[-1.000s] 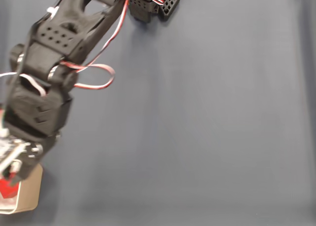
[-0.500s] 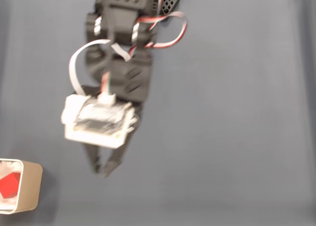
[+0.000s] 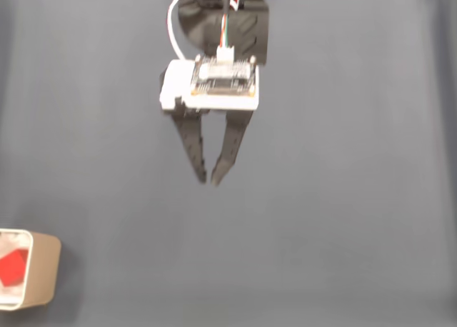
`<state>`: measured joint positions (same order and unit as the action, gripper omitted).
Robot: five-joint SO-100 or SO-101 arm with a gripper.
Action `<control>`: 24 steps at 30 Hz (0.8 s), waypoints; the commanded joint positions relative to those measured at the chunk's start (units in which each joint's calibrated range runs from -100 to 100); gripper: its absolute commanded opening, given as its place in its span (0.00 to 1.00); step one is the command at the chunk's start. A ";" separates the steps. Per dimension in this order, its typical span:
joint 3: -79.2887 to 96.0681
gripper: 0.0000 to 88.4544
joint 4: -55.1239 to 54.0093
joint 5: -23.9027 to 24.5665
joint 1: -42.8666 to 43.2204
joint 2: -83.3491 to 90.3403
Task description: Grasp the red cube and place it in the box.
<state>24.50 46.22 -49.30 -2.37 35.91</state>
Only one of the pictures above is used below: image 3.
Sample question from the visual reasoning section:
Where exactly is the red cube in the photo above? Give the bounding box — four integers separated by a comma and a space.
0, 248, 29, 288

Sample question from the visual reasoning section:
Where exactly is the white beige open box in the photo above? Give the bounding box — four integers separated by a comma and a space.
0, 228, 62, 312

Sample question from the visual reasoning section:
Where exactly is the dark grey table mat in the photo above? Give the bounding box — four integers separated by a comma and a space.
0, 0, 457, 327

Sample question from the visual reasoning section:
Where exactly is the red white black servo cable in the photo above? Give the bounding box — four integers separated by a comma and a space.
166, 0, 222, 62

